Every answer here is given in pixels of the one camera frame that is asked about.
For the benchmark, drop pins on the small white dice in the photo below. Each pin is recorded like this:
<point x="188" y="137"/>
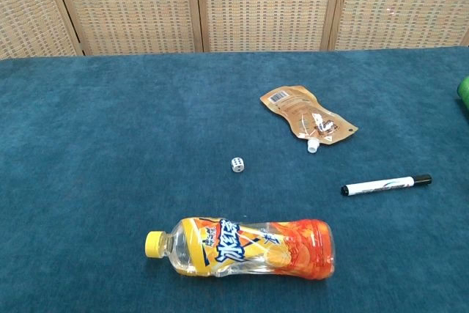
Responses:
<point x="237" y="165"/>

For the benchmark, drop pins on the brown spouted drink pouch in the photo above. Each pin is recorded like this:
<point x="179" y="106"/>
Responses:
<point x="298" y="113"/>

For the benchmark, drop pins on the orange iced tea bottle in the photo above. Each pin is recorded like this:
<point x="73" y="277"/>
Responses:
<point x="253" y="247"/>

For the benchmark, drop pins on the blue table cloth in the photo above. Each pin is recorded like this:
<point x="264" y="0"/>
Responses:
<point x="110" y="144"/>

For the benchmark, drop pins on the woven bamboo screen panel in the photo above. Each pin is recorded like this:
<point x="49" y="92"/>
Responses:
<point x="25" y="9"/>
<point x="403" y="1"/>
<point x="128" y="5"/>
<point x="265" y="5"/>

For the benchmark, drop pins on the white marker black cap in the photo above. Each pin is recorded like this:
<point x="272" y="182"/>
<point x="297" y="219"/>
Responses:
<point x="381" y="184"/>

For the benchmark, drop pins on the green chips can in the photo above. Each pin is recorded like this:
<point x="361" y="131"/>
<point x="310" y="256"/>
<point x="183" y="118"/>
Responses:
<point x="464" y="89"/>

